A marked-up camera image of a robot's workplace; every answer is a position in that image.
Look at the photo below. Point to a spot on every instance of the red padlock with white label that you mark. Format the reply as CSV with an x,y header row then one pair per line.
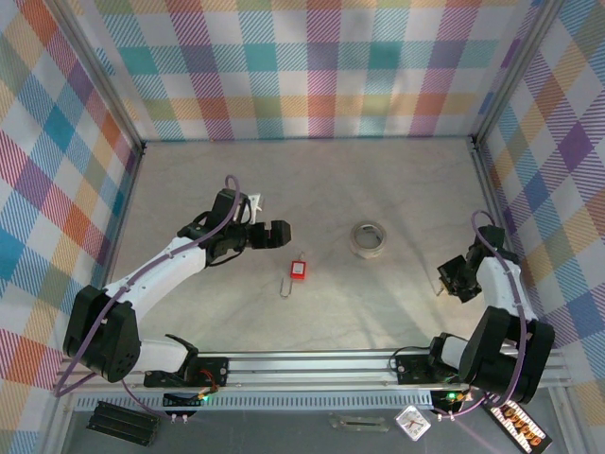
x,y
298,269

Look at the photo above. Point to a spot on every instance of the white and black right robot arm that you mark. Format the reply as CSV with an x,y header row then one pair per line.
x,y
496,288

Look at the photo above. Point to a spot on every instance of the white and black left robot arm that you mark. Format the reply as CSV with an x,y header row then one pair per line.
x,y
160,269

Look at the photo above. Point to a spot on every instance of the clear tape roll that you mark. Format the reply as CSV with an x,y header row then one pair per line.
x,y
368,253

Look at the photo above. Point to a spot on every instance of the black electronics module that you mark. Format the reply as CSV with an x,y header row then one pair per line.
x,y
449,399
184,401

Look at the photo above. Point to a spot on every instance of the small white clock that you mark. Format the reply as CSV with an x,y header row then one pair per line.
x,y
412,423

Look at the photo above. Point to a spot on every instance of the black card with orange print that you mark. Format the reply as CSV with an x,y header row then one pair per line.
x,y
520,425

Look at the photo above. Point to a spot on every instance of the black finned block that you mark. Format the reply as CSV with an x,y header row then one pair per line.
x,y
123,423

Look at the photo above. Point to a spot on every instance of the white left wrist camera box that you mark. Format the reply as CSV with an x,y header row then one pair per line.
x,y
255,203

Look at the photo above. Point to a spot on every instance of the aluminium frame floor rail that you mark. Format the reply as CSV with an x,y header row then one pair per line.
x,y
125,198
496,198

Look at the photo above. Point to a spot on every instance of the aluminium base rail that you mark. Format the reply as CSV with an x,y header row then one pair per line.
x,y
307,369

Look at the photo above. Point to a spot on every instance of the aluminium frame post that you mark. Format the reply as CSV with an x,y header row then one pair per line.
x,y
517,71
101,85

